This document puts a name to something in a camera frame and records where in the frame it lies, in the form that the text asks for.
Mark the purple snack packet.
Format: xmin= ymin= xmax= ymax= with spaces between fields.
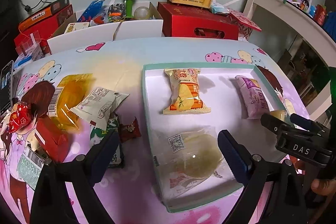
xmin=235 ymin=76 xmax=269 ymax=119

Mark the green teal snack packet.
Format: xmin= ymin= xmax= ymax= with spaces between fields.
xmin=17 ymin=146 xmax=46 ymax=190

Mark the dark red snack packet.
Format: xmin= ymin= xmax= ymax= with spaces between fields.
xmin=35 ymin=115 xmax=70 ymax=163

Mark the white green drink pouch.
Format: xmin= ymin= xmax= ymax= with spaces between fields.
xmin=89 ymin=113 xmax=125 ymax=168

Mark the clear round bun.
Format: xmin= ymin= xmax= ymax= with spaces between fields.
xmin=153 ymin=126 xmax=233 ymax=202

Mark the yellow egg roll snack packet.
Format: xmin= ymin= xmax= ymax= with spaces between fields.
xmin=163 ymin=68 xmax=211 ymax=115

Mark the red patterned snack packet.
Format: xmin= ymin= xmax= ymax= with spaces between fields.
xmin=8 ymin=102 xmax=36 ymax=135

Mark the beige label snack packet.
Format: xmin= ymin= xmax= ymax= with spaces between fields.
xmin=70 ymin=87 xmax=129 ymax=130

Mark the orange transparent snack packet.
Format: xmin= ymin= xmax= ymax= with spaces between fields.
xmin=48 ymin=73 xmax=95 ymax=131

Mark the person's hand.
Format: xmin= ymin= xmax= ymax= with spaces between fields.
xmin=311 ymin=178 xmax=336 ymax=196

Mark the cartoon printed tablecloth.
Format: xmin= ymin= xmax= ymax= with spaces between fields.
xmin=15 ymin=38 xmax=308 ymax=223

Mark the teal white tray box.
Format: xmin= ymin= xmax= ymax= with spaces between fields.
xmin=142 ymin=63 xmax=284 ymax=213

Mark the small red candy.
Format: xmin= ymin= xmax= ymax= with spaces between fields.
xmin=119 ymin=118 xmax=141 ymax=143

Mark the red patterned bag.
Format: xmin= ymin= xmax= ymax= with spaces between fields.
xmin=228 ymin=9 xmax=262 ymax=41

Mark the white shelf unit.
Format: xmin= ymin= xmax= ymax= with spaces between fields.
xmin=243 ymin=0 xmax=336 ymax=119

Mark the smartphone on stand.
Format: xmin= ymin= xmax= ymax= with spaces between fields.
xmin=0 ymin=60 xmax=14 ymax=115

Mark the large red gift box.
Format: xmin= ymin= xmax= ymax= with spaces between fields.
xmin=157 ymin=2 xmax=239 ymax=40

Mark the clear acrylic holder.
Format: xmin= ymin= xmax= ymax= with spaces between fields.
xmin=15 ymin=31 xmax=45 ymax=61

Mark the white cardboard box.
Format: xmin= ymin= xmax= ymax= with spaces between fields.
xmin=47 ymin=2 xmax=163 ymax=54

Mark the red box left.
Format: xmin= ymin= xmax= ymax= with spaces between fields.
xmin=14 ymin=4 xmax=74 ymax=53

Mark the clear ball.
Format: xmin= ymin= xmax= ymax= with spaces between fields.
xmin=134 ymin=6 xmax=151 ymax=20

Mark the orange black box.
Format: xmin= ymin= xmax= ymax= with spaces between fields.
xmin=18 ymin=0 xmax=70 ymax=32

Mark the colourful toy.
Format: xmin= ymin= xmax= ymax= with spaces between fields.
xmin=108 ymin=3 xmax=126 ymax=23

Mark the blue bead bottle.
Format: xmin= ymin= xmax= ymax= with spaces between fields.
xmin=77 ymin=0 xmax=105 ymax=22

